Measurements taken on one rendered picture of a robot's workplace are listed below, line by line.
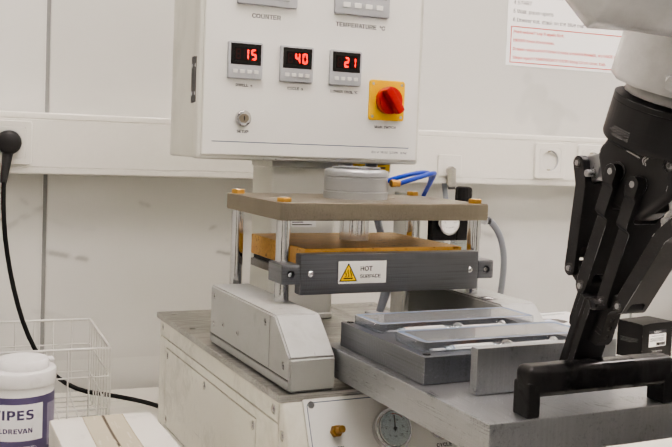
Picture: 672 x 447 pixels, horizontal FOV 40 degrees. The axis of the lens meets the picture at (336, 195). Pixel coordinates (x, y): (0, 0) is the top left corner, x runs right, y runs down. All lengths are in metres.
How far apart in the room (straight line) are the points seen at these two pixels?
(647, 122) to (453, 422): 0.28
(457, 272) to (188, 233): 0.66
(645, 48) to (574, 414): 0.29
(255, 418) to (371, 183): 0.31
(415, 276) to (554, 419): 0.36
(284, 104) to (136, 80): 0.44
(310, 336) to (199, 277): 0.73
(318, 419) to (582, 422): 0.28
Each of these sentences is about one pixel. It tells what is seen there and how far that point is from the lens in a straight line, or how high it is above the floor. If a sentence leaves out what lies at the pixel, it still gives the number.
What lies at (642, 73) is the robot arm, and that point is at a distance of 0.69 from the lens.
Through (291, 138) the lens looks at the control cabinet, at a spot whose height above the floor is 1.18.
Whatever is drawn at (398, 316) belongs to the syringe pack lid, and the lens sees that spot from 0.94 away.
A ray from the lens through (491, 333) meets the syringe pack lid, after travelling 0.89.
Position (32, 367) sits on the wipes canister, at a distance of 1.19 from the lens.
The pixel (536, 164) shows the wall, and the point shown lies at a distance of 1.85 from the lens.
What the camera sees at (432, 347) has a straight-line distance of 0.83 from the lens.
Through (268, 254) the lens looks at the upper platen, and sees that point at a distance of 1.13.
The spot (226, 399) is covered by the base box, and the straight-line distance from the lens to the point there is 1.08.
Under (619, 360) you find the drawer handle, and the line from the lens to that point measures 0.79.
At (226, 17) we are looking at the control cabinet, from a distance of 1.22.
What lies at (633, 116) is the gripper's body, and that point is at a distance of 0.70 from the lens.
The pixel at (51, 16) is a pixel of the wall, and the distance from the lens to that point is 1.61.
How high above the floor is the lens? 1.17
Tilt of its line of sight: 3 degrees down
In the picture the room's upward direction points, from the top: 2 degrees clockwise
